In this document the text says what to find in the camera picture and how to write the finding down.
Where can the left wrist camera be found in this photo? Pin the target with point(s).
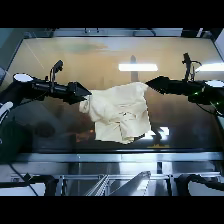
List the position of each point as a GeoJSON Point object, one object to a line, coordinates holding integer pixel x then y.
{"type": "Point", "coordinates": [55, 74]}

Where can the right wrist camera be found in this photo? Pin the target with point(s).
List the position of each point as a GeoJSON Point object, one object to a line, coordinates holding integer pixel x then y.
{"type": "Point", "coordinates": [188, 68]}

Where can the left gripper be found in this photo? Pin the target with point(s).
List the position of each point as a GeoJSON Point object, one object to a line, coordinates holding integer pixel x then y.
{"type": "Point", "coordinates": [77, 92]}

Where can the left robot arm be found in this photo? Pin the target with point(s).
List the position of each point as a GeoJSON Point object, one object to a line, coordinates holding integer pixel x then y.
{"type": "Point", "coordinates": [20, 88]}

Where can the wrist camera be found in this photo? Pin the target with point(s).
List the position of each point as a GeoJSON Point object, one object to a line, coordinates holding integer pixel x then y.
{"type": "Point", "coordinates": [188, 68]}
{"type": "Point", "coordinates": [55, 74]}

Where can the cream shirt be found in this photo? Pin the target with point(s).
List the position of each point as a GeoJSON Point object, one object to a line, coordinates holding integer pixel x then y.
{"type": "Point", "coordinates": [118, 113]}

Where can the silver frame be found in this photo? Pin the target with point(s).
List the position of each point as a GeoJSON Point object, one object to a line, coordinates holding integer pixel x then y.
{"type": "Point", "coordinates": [113, 173]}

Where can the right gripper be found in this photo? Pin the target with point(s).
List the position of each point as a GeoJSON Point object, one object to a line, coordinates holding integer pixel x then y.
{"type": "Point", "coordinates": [160, 84]}

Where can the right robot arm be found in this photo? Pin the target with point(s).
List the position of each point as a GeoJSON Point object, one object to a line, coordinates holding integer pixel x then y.
{"type": "Point", "coordinates": [206, 90]}

